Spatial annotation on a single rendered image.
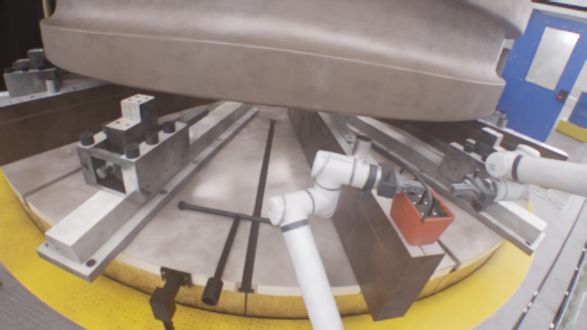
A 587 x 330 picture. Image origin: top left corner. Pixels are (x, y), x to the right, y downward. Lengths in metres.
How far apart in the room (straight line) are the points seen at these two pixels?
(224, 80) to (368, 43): 0.71
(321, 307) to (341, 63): 0.98
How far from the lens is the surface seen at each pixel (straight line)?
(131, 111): 1.43
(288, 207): 0.83
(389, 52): 1.54
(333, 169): 0.85
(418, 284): 1.09
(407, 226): 0.95
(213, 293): 1.12
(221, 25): 1.44
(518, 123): 6.32
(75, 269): 1.31
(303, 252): 0.83
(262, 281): 1.21
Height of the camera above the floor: 1.28
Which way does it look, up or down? 31 degrees down
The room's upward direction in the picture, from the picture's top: 9 degrees clockwise
